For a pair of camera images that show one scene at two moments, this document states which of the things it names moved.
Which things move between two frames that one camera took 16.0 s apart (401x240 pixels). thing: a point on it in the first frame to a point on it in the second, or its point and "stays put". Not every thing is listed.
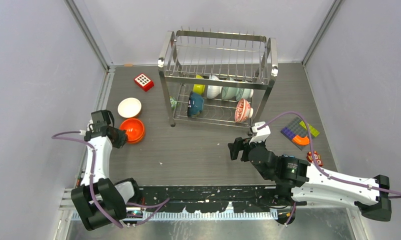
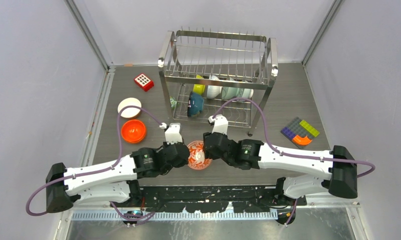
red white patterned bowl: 243,111 to 197,159
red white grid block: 144,82 stays put
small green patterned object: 173,102 stays put
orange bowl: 135,129 stays put
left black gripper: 122,138 to 184,162
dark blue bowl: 195,104 stays put
